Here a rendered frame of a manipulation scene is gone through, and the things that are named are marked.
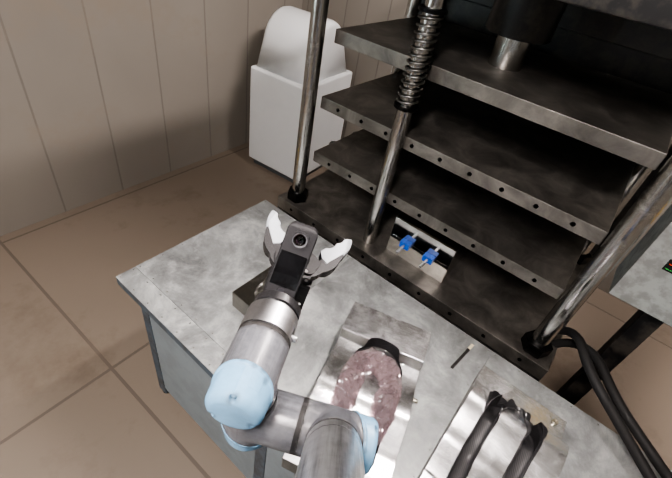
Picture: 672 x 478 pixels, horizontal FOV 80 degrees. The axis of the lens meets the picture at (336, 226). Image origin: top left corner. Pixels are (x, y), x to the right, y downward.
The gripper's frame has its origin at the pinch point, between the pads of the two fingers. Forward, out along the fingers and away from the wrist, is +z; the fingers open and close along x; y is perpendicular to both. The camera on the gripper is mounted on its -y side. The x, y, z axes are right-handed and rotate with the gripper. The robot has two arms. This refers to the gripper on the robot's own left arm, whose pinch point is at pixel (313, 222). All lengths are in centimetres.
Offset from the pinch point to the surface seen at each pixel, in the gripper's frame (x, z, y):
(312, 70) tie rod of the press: -24, 94, 9
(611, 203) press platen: 86, 68, 5
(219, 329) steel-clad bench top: -18, 16, 69
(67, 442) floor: -67, -3, 156
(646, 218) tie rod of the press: 78, 42, -6
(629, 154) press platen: 71, 56, -15
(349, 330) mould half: 20, 21, 52
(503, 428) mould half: 64, 3, 45
